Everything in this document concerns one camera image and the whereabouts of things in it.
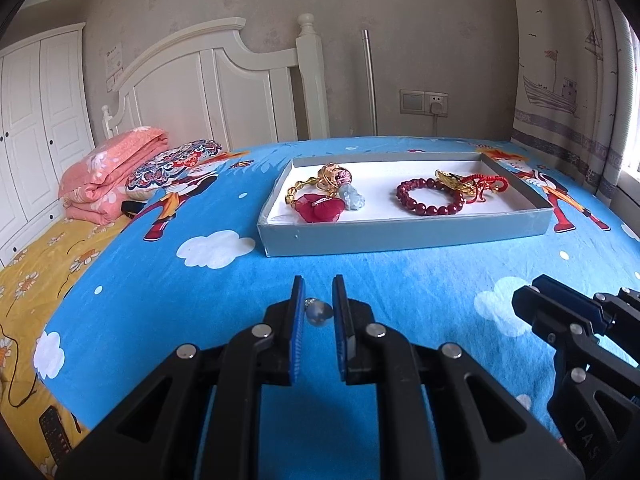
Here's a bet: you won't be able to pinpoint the red cord bracelet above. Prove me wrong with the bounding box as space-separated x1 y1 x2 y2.
459 172 510 205

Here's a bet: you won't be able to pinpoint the white pearl earring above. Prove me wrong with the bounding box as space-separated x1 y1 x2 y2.
304 298 333 327

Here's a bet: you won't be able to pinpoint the gold bangle bracelet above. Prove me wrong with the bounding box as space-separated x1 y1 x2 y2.
434 168 484 201

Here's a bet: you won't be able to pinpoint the red bead bracelet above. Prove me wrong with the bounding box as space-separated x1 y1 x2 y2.
395 176 467 217

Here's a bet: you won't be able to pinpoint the jade pendant pink cord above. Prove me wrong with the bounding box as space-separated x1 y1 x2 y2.
334 169 367 212

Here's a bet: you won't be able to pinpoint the gold chain link bracelet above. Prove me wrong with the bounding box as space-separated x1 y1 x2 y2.
284 174 324 209

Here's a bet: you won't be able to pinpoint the red flower brooch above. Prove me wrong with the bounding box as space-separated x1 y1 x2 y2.
294 193 345 223

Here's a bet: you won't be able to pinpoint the thin metal ring bangles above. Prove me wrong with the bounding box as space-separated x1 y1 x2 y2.
317 162 352 195

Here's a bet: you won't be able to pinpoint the black remote control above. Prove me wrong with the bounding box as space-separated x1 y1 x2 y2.
39 405 73 465

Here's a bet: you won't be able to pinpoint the blue cartoon table cloth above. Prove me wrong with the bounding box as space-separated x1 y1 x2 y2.
34 138 639 479

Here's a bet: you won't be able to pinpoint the yellow floral bed sheet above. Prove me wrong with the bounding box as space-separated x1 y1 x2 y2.
1 217 129 479

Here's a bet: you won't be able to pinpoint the black object beside pillow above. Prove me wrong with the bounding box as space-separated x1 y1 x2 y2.
120 200 146 220

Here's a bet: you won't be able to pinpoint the grey shallow tray box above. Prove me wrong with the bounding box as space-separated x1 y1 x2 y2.
257 152 552 257

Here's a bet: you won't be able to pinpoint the patterned round pillow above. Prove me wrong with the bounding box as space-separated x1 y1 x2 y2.
125 139 222 202

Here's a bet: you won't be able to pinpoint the folded pink blanket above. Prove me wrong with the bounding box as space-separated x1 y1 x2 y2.
58 126 168 226

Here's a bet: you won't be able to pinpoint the printed ship curtain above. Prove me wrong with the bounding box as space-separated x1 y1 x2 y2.
512 0 639 203

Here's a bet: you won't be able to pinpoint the white bed headboard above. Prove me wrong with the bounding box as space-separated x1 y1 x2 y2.
102 13 330 151

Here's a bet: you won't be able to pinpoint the white wardrobe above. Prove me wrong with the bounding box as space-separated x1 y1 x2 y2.
0 23 94 266

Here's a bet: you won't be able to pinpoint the silver metal pole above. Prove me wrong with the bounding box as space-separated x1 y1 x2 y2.
361 29 378 136

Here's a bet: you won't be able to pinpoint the black cable on bed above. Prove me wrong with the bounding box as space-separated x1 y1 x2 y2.
0 324 84 434

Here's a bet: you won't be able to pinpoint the wall socket plate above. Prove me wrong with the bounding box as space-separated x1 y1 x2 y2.
399 89 449 117

